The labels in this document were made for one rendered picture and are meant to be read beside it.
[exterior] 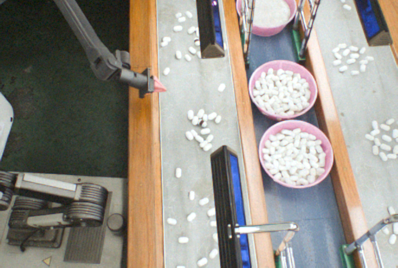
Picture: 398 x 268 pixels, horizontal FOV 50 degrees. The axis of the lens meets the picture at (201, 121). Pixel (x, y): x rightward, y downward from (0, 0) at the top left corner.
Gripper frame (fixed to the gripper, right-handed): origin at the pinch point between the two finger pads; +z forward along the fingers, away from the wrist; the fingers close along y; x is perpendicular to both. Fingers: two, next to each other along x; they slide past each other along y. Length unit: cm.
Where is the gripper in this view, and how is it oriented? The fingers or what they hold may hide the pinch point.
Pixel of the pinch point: (164, 89)
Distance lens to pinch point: 162.0
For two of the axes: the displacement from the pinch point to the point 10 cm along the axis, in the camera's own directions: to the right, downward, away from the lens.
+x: -6.2, 4.2, 6.6
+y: -0.8, -8.7, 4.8
